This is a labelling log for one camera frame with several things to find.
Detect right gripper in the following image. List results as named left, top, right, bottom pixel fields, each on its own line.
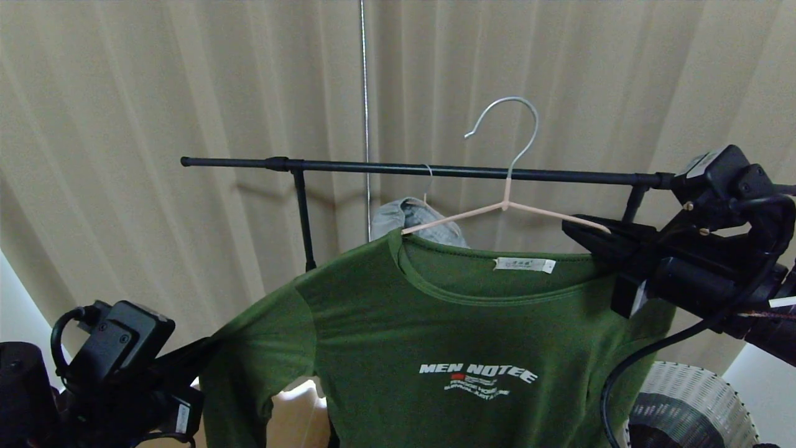
left=611, top=249, right=778, bottom=319

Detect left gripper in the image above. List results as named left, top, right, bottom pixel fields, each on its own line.
left=62, top=373, right=206, bottom=448

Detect green garment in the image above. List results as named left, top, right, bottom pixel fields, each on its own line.
left=200, top=229, right=677, bottom=448

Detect pale grey shorts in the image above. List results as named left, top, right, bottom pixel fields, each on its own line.
left=371, top=198, right=468, bottom=250

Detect white laundry basket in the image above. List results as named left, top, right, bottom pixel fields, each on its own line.
left=622, top=361, right=761, bottom=448

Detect black clothes rack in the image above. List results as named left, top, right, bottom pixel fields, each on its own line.
left=180, top=156, right=796, bottom=273

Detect beige curtain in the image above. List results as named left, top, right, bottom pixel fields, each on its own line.
left=0, top=0, right=796, bottom=374

